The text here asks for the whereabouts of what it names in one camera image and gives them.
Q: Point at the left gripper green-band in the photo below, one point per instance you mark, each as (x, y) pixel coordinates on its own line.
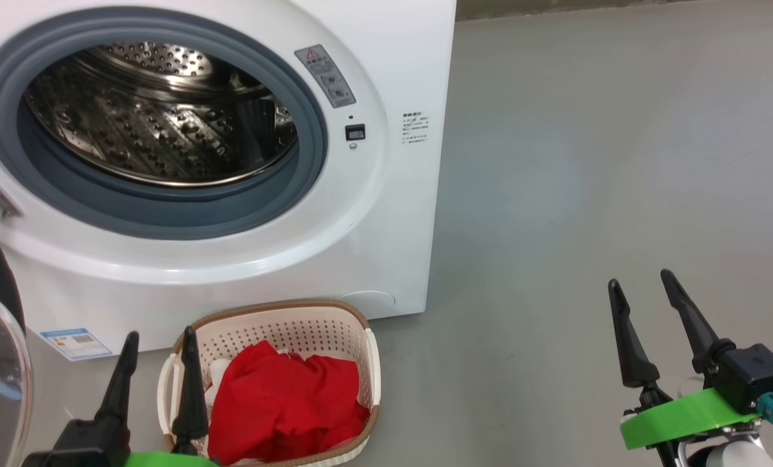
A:
(166, 460)

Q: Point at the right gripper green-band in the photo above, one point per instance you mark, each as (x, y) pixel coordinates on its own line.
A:
(685, 418)

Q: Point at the white garment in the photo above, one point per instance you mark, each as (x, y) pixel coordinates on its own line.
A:
(219, 373)

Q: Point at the red garment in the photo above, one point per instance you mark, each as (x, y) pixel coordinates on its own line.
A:
(276, 402)

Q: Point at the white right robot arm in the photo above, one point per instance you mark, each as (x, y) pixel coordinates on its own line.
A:
(737, 454)

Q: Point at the cream perforated laundry basket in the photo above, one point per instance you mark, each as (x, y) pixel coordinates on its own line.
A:
(283, 324)

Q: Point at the steel washer drum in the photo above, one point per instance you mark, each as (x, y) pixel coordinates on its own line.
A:
(166, 130)

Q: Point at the white front-load washing machine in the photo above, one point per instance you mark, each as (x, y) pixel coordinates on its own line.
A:
(393, 227)

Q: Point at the blue energy label sticker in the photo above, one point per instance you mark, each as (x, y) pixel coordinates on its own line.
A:
(76, 344)

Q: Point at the round white filter cover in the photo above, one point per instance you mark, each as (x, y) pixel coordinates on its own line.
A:
(368, 303)

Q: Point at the grey warning sticker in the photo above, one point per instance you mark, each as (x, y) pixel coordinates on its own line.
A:
(327, 76)

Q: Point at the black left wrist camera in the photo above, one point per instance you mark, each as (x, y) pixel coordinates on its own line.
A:
(82, 447)

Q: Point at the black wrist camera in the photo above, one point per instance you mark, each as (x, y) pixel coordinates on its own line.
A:
(82, 447)
(756, 376)

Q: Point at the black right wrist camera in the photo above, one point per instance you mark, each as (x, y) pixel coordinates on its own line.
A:
(756, 376)

